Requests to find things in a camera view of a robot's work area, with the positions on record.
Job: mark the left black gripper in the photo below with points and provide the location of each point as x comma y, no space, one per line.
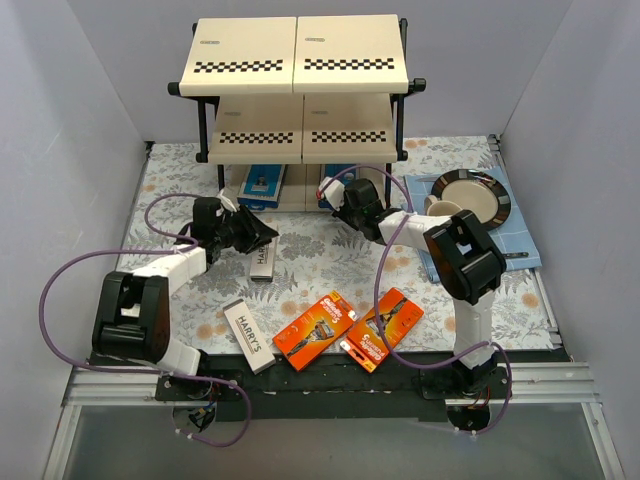
240,228

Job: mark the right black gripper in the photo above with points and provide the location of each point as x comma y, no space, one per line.
343,209

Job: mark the white harry's box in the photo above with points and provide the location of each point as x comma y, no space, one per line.
252,342
262,265

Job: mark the blue razor box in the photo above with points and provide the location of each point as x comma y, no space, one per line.
331,170
261,186

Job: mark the orange gillette razor pack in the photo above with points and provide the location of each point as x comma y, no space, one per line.
366,342
320,326

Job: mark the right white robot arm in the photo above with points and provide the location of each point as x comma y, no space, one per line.
468,262

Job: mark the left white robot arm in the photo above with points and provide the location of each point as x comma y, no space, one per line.
133,315

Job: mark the beige three-tier shelf rack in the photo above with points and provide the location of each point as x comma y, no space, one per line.
302,92

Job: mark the floral table mat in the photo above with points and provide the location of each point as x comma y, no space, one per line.
316,254

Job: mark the beige ceramic mug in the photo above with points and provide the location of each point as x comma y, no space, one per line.
435,207

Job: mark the white Harry's box front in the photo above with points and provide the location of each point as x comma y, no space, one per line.
252,342

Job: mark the dark rimmed plate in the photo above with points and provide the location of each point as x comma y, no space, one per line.
477,191

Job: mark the blue checked cloth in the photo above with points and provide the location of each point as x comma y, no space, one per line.
513,236

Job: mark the silver fork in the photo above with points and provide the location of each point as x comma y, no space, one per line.
516,255

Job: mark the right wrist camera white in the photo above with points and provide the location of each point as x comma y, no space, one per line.
330,194

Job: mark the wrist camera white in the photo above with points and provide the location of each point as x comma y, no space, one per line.
330,194
227,197

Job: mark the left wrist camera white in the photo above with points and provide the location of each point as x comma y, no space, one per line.
227,197

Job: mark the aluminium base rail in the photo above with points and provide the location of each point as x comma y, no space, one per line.
334,421

